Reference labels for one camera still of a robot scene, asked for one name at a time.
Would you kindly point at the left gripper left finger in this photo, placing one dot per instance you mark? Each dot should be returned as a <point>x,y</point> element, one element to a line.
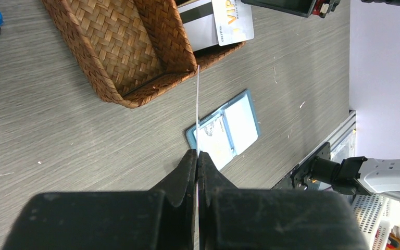
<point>159,218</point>

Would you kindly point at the brown wicker basket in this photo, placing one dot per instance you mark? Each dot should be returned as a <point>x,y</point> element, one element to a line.
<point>131,51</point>

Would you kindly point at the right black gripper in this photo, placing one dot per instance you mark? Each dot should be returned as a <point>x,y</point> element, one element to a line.
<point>302,8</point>

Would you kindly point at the cards in basket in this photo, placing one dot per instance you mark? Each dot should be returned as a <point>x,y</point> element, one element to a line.
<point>199,23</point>

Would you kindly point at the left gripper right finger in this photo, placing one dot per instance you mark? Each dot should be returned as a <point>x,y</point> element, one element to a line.
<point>233,218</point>

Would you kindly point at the white portrait credit card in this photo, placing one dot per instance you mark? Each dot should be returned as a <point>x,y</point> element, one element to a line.
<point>213,139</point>

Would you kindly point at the white perforated basket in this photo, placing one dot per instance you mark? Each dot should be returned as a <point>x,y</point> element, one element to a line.
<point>372,215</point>

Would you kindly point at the blue card holder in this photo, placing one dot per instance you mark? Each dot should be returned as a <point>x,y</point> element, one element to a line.
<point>228,131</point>

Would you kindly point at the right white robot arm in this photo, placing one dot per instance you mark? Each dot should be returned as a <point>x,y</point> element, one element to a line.
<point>355,175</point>

